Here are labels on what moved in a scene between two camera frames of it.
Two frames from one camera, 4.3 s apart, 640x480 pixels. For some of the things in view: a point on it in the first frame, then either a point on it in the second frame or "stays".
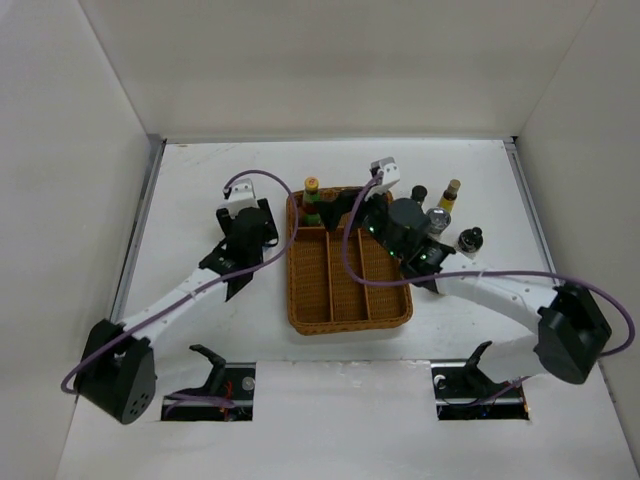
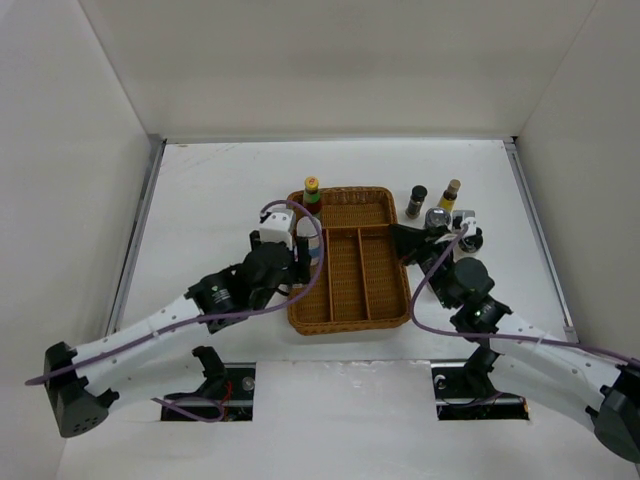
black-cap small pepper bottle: [419, 193] stays
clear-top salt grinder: [439, 219] stays
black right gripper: [332, 210] to [409, 240]
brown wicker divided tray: [323, 297] stays
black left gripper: [227, 220] to [300, 261]
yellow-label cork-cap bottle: [448, 197] stays
